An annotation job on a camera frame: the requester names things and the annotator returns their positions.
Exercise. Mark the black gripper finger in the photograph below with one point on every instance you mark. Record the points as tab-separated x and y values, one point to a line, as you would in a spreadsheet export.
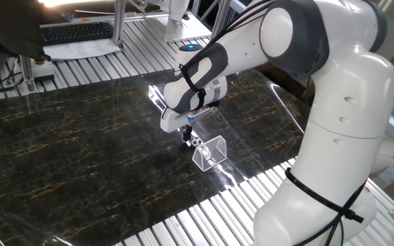
189	132
183	135

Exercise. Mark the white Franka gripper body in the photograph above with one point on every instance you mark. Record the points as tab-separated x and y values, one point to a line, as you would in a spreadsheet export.
173	121

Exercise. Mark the small black white soccer ball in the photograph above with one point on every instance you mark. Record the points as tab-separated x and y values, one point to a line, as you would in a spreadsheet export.
196	141

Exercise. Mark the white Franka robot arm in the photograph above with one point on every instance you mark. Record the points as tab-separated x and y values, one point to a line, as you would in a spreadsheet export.
337	153

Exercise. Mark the white mesh miniature goal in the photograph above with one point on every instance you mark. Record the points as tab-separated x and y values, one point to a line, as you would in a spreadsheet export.
214	150

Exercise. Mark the black marble pattern mat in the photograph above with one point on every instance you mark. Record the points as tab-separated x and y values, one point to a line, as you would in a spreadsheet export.
80	153

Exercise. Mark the white paper sheets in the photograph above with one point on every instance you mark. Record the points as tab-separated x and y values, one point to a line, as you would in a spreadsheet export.
80	51

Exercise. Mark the black computer keyboard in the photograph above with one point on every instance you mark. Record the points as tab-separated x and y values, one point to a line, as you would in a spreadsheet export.
75	32

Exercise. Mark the white emergency stop button box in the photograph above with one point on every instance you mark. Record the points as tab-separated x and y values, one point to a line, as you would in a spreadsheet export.
43	71

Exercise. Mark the dark computer monitor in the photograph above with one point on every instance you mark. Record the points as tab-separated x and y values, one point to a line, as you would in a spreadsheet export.
9	27

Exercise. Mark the tall aluminium profile post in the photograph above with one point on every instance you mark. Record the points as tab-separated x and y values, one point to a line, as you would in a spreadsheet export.
118	20

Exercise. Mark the short aluminium profile post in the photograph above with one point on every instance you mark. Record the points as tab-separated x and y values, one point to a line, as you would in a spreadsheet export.
27	73

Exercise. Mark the slanted aluminium frame post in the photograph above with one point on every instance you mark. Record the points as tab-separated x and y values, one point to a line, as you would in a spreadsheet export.
385	3

